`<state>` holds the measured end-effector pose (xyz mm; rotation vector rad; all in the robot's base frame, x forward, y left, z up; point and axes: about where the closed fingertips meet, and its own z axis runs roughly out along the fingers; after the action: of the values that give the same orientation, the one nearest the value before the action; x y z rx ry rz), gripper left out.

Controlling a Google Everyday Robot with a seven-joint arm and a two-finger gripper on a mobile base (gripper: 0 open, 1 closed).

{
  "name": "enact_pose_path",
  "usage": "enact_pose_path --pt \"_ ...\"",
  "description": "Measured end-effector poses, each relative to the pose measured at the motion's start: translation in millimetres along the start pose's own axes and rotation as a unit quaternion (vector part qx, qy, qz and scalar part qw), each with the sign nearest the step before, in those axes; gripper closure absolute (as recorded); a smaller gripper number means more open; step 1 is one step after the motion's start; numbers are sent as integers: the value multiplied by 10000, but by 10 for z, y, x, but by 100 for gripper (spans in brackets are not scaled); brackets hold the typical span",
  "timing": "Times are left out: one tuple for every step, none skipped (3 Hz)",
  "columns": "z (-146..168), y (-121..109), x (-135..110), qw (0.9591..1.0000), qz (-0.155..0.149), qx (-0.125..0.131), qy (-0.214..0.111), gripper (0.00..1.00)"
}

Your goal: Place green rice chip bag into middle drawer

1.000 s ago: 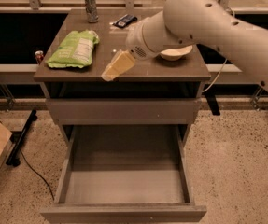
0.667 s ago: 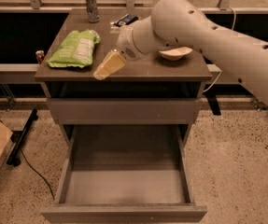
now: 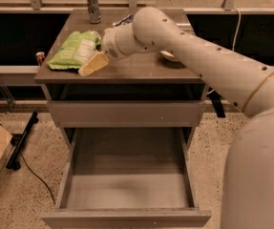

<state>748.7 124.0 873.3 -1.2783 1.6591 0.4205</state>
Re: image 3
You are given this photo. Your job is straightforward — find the green rice chip bag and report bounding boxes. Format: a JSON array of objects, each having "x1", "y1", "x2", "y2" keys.
[{"x1": 48, "y1": 31, "x2": 101, "y2": 70}]

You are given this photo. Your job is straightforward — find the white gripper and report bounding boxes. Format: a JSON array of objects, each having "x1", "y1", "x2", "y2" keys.
[{"x1": 78, "y1": 29, "x2": 124, "y2": 76}]

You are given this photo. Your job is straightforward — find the black right stand leg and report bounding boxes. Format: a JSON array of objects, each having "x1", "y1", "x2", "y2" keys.
[{"x1": 208, "y1": 92, "x2": 225, "y2": 118}]

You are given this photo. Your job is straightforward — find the closed middle drawer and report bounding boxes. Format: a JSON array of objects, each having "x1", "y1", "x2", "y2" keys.
[{"x1": 48, "y1": 100, "x2": 204, "y2": 128}]

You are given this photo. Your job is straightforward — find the tall silver patterned can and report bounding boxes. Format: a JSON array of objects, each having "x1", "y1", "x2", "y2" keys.
[{"x1": 87, "y1": 0, "x2": 101, "y2": 24}]

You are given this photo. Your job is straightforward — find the open bottom drawer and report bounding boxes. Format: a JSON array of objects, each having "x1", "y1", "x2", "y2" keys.
[{"x1": 42, "y1": 128, "x2": 211, "y2": 229}]

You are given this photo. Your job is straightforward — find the black metal stand leg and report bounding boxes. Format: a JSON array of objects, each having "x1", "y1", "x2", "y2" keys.
[{"x1": 6, "y1": 112, "x2": 38, "y2": 171}]

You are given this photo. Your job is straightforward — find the grey drawer cabinet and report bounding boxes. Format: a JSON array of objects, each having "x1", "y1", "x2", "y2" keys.
[{"x1": 33, "y1": 8, "x2": 217, "y2": 151}]

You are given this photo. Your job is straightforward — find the white paper bowl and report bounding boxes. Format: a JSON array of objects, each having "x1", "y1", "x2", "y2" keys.
[{"x1": 160, "y1": 51, "x2": 179, "y2": 62}]

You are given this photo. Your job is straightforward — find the small red soda can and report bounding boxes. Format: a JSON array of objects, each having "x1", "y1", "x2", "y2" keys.
[{"x1": 36, "y1": 52, "x2": 45, "y2": 66}]

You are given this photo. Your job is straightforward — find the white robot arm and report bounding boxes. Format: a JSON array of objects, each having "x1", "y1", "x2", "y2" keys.
[{"x1": 79, "y1": 7, "x2": 274, "y2": 229}]

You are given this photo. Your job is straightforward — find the black floor cable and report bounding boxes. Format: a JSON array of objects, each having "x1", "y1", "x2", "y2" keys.
[{"x1": 0, "y1": 107, "x2": 56, "y2": 206}]

